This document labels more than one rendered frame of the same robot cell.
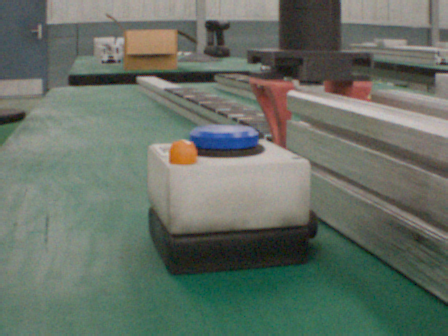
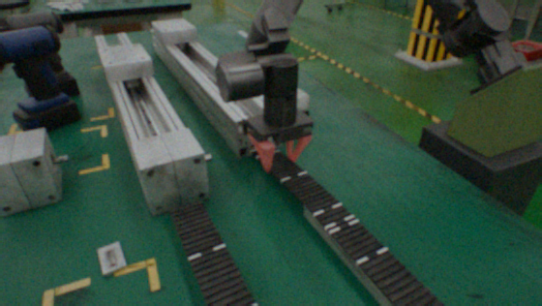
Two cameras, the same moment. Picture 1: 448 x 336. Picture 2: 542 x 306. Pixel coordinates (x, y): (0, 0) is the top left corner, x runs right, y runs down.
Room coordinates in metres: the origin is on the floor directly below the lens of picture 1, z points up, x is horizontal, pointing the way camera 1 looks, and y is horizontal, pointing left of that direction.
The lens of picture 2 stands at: (1.15, -0.21, 1.17)
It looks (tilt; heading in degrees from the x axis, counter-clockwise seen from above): 33 degrees down; 167
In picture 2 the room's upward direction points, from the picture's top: straight up
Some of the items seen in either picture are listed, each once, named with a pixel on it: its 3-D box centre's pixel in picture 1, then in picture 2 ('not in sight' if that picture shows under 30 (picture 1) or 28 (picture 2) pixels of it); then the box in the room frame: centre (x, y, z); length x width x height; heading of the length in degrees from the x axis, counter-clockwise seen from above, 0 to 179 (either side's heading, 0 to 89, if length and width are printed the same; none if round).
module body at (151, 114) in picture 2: not in sight; (130, 84); (0.22, -0.38, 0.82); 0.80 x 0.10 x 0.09; 14
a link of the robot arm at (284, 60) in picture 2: not in sight; (277, 76); (0.64, -0.08, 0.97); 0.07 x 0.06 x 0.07; 102
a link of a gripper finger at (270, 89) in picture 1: (296, 108); (286, 143); (0.63, -0.07, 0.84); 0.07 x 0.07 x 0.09; 15
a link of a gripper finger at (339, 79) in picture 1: (322, 108); (273, 147); (0.64, -0.09, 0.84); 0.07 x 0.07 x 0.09; 15
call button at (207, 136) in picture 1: (223, 144); not in sight; (0.41, 0.00, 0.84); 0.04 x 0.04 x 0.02
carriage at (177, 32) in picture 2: not in sight; (174, 35); (-0.07, -0.26, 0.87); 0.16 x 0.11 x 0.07; 14
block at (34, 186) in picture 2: not in sight; (32, 168); (0.59, -0.50, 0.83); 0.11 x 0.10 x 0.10; 104
